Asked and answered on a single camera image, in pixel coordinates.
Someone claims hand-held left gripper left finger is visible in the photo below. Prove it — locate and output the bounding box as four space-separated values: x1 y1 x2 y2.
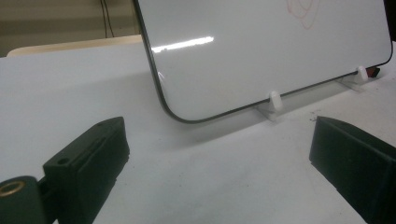
42 116 131 224

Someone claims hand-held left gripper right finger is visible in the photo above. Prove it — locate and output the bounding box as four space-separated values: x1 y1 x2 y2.
309 116 396 224

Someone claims white whiteboard with black frame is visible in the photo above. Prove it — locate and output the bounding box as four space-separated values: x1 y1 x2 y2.
134 0 394 125

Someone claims white plastic whiteboard stand foot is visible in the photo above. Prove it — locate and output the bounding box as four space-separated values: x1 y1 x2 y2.
337 65 369 92
256 91 285 122

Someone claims light wooden board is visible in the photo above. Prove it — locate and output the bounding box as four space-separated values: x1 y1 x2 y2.
6 34 143 59

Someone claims black cable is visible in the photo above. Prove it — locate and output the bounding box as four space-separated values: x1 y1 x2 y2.
104 0 115 38
99 0 108 39

